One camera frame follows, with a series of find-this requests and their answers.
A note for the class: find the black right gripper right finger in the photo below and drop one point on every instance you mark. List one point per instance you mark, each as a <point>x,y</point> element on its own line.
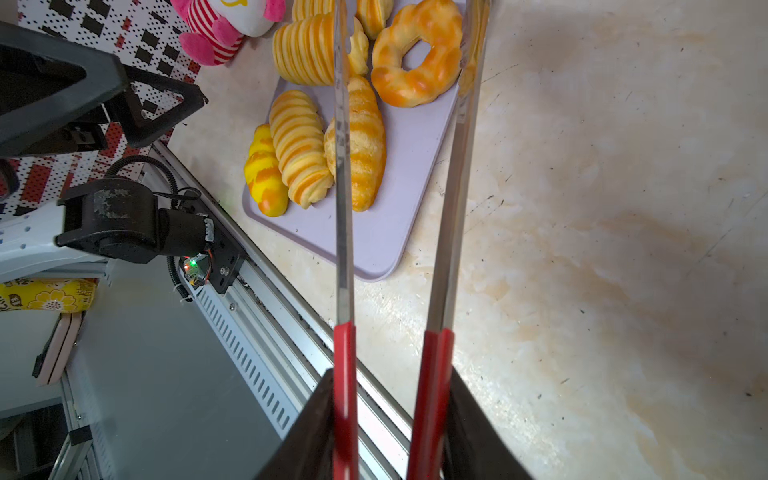
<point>472,447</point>

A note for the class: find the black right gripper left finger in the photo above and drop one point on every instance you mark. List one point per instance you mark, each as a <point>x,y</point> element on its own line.
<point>306,452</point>

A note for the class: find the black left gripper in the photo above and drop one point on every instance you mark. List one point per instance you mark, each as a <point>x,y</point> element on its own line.
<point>53,92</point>

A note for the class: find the steel tongs red handle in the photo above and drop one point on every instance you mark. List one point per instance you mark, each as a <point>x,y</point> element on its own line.
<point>427,441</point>

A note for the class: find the ring shaped donut bread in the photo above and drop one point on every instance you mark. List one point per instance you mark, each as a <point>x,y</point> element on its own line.
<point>436,23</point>

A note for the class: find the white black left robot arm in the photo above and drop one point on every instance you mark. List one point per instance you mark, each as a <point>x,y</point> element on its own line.
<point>110,218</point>

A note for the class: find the yellow orange striped bread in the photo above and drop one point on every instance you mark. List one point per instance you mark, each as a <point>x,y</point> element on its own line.
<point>262,175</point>

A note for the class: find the lower ridged long bread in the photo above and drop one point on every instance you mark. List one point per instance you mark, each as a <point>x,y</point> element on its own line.
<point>298,139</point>

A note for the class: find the ridged long bread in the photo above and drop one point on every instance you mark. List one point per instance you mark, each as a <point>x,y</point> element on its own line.
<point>303,51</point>
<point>298,139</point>
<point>369,10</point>

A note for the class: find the striped croissant bread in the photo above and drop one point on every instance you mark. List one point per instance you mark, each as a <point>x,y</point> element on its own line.
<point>367,143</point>

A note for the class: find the upper ridged long bread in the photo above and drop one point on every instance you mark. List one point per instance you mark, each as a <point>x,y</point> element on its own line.
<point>369,10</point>

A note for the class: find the pink striped plush toy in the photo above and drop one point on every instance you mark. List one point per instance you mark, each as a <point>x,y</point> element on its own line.
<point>217,28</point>

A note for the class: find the yellow floral box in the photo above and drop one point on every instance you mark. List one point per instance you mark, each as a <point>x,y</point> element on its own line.
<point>56,295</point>

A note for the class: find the lavender plastic tray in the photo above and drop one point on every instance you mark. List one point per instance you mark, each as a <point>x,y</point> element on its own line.
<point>413,140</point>

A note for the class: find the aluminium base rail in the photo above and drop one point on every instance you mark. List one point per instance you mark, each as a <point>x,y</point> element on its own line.
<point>277,342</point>

